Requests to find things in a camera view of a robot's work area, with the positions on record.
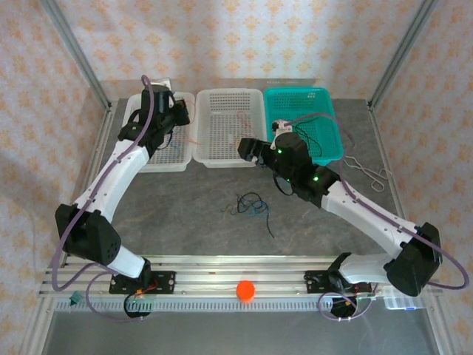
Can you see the white perforated plastic basket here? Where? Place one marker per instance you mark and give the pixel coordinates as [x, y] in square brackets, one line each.
[166, 162]
[218, 148]

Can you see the teal perforated plastic basket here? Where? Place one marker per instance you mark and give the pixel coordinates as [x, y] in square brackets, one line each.
[325, 107]

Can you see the orange round puck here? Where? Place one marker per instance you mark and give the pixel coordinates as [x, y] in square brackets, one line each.
[245, 290]

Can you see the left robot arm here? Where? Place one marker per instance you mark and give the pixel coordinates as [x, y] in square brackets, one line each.
[111, 177]

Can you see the aluminium frame post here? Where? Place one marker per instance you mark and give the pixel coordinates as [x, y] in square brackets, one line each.
[80, 55]
[401, 55]

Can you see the small green connector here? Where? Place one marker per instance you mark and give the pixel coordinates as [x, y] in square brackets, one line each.
[76, 297]

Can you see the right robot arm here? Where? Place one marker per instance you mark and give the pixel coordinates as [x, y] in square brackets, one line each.
[369, 218]

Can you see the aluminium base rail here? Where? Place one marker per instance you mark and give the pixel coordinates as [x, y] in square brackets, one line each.
[221, 275]

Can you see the aluminium side rail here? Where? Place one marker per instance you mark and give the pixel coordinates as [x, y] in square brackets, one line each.
[97, 159]
[397, 199]

